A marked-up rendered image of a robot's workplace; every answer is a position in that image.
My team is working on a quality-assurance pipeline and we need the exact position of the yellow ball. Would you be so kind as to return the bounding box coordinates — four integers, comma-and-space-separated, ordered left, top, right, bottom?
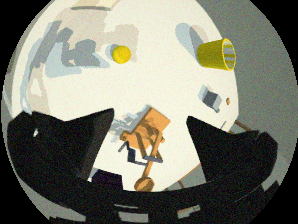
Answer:
112, 45, 132, 64

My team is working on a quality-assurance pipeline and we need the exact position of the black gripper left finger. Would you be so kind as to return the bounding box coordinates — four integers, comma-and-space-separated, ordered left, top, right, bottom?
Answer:
32, 108, 114, 180

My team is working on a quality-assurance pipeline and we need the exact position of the yellow cup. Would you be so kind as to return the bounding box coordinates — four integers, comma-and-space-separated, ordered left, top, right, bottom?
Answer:
194, 39, 235, 72

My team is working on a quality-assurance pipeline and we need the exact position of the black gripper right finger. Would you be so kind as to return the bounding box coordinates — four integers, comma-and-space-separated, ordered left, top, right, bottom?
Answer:
186, 115, 259, 183

